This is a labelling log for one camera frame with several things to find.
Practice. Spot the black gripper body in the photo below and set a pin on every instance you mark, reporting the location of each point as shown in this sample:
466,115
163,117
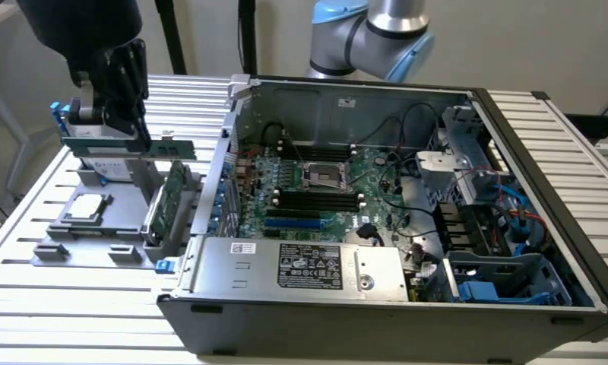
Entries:
81,26

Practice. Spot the green RAM stick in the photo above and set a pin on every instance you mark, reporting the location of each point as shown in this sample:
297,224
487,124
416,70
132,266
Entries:
172,149

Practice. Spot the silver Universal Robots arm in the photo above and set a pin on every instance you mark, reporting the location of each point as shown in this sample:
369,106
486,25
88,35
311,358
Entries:
385,42

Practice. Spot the green RAM module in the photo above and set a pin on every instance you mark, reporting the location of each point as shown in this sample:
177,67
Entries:
169,201

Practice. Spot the black RAM slot bank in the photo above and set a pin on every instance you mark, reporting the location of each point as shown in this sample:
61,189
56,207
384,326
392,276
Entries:
316,152
316,200

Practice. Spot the blue expansion slot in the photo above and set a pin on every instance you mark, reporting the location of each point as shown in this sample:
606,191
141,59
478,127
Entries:
292,223

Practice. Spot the black expansion slot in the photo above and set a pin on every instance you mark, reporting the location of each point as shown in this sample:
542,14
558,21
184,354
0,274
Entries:
291,233

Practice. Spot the hard disk with blue caddy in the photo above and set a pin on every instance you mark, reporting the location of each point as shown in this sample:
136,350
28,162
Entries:
107,167

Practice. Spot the black stand pole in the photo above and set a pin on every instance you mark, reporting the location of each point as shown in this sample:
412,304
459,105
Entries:
247,36
172,36

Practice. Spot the grey parts rack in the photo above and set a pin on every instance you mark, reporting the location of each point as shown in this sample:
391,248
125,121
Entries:
127,201

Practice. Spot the silver CPU chip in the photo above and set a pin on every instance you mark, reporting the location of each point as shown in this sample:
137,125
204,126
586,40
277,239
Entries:
87,207

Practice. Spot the blue rack clip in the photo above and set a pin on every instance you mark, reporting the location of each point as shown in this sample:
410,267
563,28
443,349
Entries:
165,266

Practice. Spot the CPU socket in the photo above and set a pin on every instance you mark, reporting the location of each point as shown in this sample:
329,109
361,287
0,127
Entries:
327,175

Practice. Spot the silver power supply unit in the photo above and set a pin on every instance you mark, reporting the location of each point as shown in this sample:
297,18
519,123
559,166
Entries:
304,266

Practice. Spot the green motherboard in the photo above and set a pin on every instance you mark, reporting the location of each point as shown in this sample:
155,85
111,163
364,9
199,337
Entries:
364,220

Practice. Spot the metal disk bay cage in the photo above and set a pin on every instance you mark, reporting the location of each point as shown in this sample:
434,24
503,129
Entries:
462,152

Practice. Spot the open black PC case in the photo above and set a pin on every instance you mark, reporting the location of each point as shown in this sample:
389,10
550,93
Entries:
385,327

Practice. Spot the blue plastic latch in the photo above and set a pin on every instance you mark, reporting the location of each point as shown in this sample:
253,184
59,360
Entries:
479,291

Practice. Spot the grey plastic drive bay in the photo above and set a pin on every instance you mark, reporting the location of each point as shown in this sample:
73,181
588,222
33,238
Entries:
507,277

